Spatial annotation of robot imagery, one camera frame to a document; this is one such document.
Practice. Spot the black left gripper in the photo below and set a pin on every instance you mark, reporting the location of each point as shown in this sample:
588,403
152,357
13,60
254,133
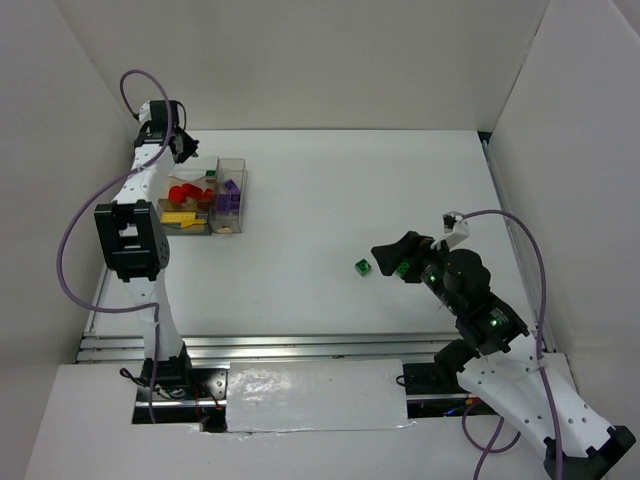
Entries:
181,144

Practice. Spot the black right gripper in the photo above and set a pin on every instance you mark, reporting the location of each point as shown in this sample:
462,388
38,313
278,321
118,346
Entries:
417,260

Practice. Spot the red flower lego piece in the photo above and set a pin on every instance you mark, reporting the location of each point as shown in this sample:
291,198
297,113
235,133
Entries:
176,195

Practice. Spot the yellow long lego brick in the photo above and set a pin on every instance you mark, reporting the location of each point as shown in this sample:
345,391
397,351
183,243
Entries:
183,219

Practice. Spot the red long lego brick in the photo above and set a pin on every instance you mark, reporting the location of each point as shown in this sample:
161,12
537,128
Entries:
205,201

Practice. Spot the purple lego brick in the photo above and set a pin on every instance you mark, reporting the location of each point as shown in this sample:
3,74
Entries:
222,205

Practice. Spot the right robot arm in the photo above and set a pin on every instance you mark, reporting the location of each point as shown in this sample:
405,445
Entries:
496,360

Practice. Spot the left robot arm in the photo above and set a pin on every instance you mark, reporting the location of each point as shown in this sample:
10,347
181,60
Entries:
136,248

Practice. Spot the clear compartment organizer tray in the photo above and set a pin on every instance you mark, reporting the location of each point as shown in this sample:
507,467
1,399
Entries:
193,171

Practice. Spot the clear narrow container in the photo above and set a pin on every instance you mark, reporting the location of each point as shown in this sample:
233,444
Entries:
229,168

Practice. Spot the white foil covered panel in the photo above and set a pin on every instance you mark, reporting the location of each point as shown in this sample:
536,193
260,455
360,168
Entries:
336,395

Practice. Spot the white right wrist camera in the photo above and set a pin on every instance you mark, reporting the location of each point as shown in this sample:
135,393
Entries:
456,230

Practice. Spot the aluminium front rail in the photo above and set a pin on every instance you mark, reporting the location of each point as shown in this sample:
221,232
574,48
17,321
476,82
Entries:
109,349

